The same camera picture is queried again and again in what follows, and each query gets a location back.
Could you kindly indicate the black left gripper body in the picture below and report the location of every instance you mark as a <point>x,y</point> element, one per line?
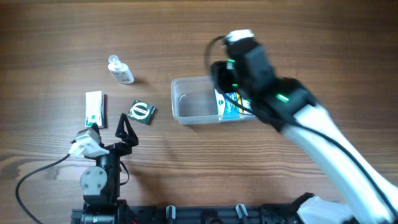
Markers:
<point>113,148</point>

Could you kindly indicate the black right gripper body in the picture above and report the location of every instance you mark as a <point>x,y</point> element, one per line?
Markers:
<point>227,77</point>

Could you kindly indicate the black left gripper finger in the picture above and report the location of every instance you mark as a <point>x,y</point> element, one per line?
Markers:
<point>125,132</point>
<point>95,128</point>

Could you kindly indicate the white green medicine box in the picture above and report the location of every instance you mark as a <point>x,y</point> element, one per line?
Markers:
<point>94,109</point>

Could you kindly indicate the blue yellow VapoDrops box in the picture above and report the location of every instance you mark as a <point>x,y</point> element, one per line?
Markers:
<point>227,110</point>

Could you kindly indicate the clear plastic container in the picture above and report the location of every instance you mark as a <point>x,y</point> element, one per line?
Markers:
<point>194,102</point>

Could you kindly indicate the white blue medicine box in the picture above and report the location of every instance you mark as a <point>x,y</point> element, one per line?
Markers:
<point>247,104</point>

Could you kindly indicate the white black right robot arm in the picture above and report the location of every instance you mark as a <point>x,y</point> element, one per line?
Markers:
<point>292,110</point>

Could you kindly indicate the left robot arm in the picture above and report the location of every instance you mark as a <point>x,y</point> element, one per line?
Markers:
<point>101,183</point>

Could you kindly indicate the dark green square sachet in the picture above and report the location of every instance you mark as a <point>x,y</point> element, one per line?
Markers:
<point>142,112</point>

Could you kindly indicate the white lotion bottle clear cap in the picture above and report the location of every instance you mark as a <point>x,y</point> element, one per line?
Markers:
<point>119,70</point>

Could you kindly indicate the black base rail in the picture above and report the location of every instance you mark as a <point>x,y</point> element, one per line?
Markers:
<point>265,213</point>

